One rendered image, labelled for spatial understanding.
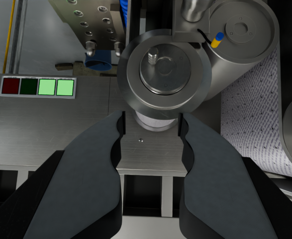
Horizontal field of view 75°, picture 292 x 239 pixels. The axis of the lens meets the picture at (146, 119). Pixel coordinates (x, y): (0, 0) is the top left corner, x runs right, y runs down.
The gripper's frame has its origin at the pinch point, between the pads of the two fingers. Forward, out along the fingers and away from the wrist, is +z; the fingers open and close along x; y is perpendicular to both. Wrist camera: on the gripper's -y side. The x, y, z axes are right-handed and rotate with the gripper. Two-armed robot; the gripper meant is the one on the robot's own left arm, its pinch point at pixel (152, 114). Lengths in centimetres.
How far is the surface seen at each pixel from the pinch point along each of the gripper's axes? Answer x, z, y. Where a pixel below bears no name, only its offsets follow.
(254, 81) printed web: 19.7, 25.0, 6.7
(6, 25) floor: -175, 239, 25
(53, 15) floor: -108, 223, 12
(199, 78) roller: 7.1, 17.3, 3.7
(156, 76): 0.7, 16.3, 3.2
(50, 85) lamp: -33, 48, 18
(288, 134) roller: 20.8, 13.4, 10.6
